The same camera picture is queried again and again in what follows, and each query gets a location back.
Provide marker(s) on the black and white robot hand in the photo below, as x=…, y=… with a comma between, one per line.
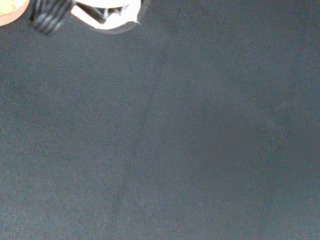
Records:
x=112, y=15

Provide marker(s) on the black bench cloth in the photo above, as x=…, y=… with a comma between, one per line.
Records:
x=160, y=137

